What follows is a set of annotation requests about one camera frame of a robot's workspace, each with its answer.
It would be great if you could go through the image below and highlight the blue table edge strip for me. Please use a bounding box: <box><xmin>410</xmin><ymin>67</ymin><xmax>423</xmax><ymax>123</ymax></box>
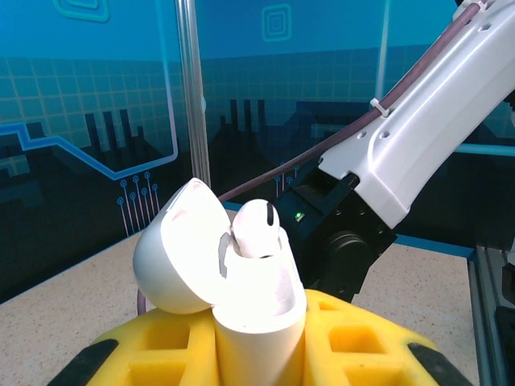
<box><xmin>393</xmin><ymin>234</ymin><xmax>476</xmax><ymax>261</ymax></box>

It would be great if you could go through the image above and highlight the aluminium mounting rail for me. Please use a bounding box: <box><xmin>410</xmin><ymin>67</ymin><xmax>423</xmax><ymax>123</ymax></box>
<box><xmin>466</xmin><ymin>244</ymin><xmax>515</xmax><ymax>386</ymax></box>

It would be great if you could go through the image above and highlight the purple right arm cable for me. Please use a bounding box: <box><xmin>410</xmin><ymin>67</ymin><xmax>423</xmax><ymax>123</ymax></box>
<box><xmin>135</xmin><ymin>0</ymin><xmax>490</xmax><ymax>321</ymax></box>

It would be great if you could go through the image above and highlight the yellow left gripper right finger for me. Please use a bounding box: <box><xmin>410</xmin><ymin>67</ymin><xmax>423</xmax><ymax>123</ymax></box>
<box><xmin>302</xmin><ymin>288</ymin><xmax>475</xmax><ymax>386</ymax></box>

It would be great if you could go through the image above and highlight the white wireless earbud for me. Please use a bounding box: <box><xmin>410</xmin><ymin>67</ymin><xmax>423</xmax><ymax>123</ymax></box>
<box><xmin>231</xmin><ymin>199</ymin><xmax>282</xmax><ymax>258</ymax></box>

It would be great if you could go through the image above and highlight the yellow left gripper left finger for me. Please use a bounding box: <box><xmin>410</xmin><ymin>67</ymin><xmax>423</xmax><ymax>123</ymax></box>
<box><xmin>47</xmin><ymin>307</ymin><xmax>221</xmax><ymax>386</ymax></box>

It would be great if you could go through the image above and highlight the aluminium frame post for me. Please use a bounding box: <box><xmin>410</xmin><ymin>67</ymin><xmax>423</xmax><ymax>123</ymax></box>
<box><xmin>175</xmin><ymin>0</ymin><xmax>212</xmax><ymax>202</ymax></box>

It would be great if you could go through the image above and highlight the white earbud charging case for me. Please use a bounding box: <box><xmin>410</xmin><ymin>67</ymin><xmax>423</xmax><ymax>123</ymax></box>
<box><xmin>132</xmin><ymin>177</ymin><xmax>309</xmax><ymax>386</ymax></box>

